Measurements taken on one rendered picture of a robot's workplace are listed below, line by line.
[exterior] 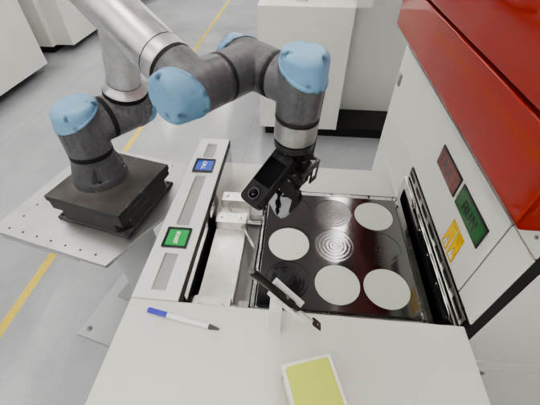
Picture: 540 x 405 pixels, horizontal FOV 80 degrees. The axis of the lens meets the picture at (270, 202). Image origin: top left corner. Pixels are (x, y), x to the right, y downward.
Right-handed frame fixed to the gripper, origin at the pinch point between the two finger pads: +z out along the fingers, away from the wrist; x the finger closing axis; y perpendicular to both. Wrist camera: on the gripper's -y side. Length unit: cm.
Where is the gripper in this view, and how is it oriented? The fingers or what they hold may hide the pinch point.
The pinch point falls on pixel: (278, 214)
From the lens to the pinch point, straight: 71.2
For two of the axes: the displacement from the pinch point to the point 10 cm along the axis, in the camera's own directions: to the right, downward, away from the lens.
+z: -0.6, 6.6, 7.5
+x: -7.6, -5.2, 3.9
